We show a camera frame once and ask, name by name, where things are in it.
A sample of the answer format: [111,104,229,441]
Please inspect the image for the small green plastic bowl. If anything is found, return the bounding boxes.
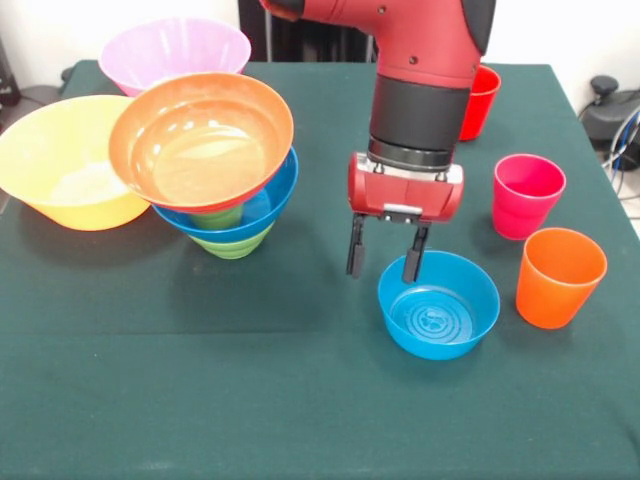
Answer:
[188,221,275,260]

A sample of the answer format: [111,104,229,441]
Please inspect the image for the large yellow-orange plastic bowl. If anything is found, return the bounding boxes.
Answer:
[0,94,153,232]

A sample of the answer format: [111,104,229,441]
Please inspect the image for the magenta plastic cup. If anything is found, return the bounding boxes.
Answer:
[491,153,568,242]

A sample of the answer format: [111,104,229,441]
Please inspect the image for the large pink plastic bowl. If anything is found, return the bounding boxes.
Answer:
[98,17,253,98]

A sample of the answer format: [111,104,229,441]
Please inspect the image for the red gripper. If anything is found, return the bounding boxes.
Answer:
[345,151,465,285]

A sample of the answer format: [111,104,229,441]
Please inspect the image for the dark green tablecloth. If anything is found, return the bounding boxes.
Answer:
[0,59,640,480]

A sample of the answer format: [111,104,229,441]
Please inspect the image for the tangle of cables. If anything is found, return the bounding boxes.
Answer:
[602,112,640,201]

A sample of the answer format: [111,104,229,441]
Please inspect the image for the small ringed blue bowl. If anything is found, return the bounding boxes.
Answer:
[377,249,502,361]

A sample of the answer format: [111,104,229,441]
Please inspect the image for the green plastic cup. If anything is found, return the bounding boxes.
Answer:
[189,203,245,230]

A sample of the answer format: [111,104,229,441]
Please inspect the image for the orange plastic cup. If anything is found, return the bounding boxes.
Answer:
[515,227,609,330]

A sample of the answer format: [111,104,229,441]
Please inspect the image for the red plastic cup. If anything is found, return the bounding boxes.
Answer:
[457,65,503,142]

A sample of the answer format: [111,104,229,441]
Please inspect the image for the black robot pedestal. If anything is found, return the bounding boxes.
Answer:
[238,0,381,63]

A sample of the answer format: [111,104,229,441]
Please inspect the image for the large smooth blue bowl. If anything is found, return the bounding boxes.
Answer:
[151,146,300,243]

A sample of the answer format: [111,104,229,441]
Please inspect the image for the orange-red plastic bowl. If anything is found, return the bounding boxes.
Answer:
[108,71,295,212]

